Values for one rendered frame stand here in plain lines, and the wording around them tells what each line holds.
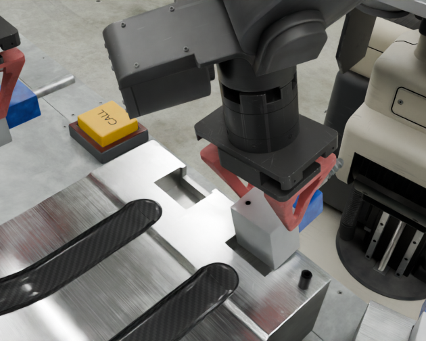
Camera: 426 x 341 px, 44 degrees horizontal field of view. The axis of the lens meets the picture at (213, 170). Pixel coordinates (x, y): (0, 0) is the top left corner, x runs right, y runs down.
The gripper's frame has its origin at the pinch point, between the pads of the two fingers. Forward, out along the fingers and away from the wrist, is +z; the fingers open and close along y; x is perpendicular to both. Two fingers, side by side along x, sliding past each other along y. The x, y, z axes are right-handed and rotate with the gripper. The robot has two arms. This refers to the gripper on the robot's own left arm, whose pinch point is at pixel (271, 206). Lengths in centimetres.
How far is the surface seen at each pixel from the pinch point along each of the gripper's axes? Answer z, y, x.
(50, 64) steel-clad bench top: 7, -55, 5
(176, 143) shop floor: 89, -108, 58
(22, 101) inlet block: -6.3, -26.3, -9.2
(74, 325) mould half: 1.8, -5.1, -19.1
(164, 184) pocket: 3.8, -13.9, -2.5
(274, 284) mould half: 4.7, 3.4, -3.9
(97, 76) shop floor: 81, -164, 61
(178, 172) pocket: 3.5, -13.8, -0.3
